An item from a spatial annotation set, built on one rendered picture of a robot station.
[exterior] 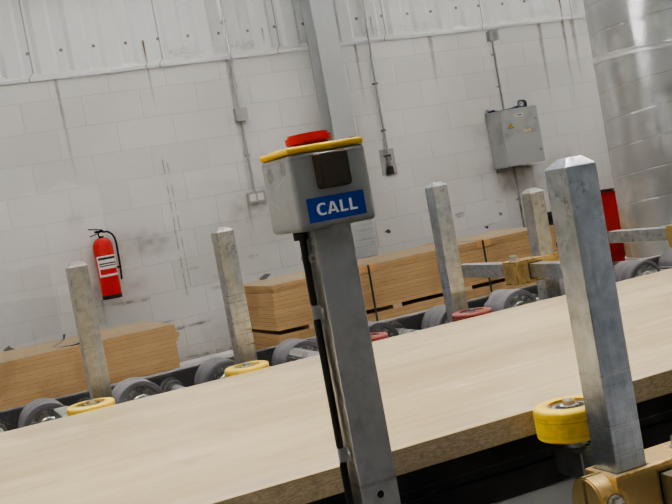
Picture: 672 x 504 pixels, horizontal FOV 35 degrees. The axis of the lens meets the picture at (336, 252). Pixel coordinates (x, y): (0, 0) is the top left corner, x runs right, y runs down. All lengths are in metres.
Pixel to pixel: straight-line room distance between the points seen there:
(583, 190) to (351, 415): 0.31
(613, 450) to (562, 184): 0.26
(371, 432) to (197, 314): 7.45
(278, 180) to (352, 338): 0.15
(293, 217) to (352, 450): 0.20
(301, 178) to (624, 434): 0.41
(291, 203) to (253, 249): 7.62
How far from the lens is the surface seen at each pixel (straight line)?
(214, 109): 8.49
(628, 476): 1.05
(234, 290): 2.00
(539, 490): 1.27
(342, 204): 0.87
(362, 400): 0.90
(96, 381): 1.95
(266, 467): 1.16
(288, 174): 0.86
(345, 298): 0.89
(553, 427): 1.16
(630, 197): 5.29
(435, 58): 9.41
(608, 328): 1.03
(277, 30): 8.83
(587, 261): 1.02
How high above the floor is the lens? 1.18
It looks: 3 degrees down
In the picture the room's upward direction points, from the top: 10 degrees counter-clockwise
